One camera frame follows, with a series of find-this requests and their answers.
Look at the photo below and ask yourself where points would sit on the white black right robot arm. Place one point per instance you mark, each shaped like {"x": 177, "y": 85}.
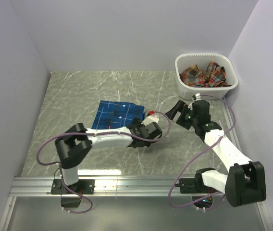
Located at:
{"x": 244, "y": 182}

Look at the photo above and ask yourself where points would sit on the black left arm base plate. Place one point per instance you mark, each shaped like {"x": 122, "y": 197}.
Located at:
{"x": 84, "y": 186}

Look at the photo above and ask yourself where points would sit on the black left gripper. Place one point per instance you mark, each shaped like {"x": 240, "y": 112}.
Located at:
{"x": 137, "y": 121}

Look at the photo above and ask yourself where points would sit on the blue plaid long sleeve shirt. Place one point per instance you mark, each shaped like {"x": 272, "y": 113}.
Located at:
{"x": 112, "y": 114}

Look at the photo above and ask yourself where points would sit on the white plastic laundry basket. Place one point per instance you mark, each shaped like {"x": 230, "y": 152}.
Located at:
{"x": 202, "y": 60}

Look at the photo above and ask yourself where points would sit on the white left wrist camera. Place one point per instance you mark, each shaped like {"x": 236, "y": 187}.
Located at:
{"x": 150, "y": 118}

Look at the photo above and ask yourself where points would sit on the aluminium mounting rail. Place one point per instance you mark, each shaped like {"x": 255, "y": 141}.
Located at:
{"x": 104, "y": 186}

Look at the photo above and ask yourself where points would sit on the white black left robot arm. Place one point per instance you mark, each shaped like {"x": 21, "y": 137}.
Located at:
{"x": 78, "y": 141}

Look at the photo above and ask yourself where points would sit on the red plaid shirt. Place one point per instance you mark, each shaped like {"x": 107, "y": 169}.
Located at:
{"x": 213, "y": 77}

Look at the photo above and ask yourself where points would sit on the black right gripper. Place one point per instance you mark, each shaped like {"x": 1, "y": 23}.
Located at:
{"x": 183, "y": 108}

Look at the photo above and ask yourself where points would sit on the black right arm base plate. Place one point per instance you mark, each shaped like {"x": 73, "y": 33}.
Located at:
{"x": 191, "y": 186}

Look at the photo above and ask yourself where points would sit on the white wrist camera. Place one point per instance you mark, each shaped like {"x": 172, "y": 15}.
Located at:
{"x": 196, "y": 97}
{"x": 150, "y": 118}

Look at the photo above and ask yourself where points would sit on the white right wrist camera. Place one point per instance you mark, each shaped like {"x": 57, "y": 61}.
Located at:
{"x": 196, "y": 97}

